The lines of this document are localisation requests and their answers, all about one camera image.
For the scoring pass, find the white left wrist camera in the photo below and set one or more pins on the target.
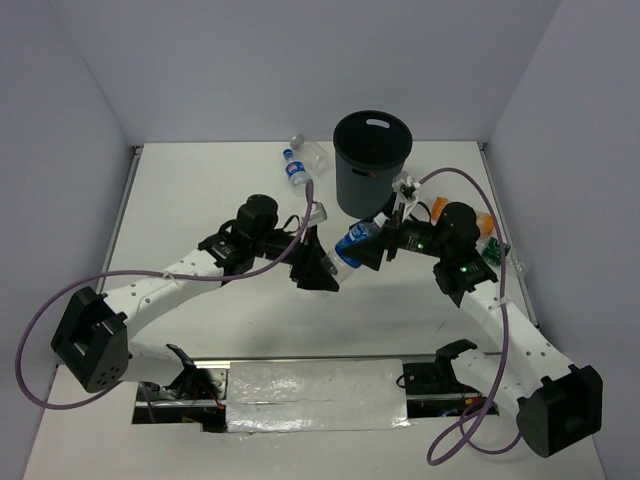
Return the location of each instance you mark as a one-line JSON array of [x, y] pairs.
[[318, 214]]

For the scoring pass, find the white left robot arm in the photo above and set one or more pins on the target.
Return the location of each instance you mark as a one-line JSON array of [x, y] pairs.
[[96, 337]]

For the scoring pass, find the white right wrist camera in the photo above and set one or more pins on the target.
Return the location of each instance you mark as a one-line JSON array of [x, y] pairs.
[[405, 188]]

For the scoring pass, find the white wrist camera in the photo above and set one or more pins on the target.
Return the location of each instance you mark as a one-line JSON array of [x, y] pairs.
[[405, 188], [318, 214]]

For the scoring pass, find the dark grey plastic bin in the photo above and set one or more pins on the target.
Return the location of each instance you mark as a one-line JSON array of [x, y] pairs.
[[371, 148]]

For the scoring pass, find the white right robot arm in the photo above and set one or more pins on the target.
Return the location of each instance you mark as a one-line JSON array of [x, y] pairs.
[[554, 403]]

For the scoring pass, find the metal base rail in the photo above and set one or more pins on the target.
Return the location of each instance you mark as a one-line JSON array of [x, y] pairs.
[[428, 395]]

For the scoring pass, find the silver foil covered panel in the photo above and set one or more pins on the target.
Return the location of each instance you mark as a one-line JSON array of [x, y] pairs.
[[315, 396]]

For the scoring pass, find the orange label juice bottle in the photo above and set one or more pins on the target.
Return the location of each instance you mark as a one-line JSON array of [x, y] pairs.
[[484, 220]]

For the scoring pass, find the clear empty plastic bottle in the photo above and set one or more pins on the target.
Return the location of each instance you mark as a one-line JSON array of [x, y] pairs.
[[311, 154]]

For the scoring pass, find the Pepsi label clear bottle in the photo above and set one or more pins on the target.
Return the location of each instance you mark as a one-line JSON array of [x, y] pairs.
[[296, 173]]

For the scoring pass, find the blue label water bottle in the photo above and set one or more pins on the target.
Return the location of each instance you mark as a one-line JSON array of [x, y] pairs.
[[336, 262]]

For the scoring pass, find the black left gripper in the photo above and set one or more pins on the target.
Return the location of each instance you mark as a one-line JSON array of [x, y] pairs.
[[309, 267]]

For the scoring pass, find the green label clear bottle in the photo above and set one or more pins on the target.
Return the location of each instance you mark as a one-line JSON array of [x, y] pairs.
[[489, 249]]

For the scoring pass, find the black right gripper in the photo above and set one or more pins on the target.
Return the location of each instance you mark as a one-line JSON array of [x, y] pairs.
[[371, 251]]

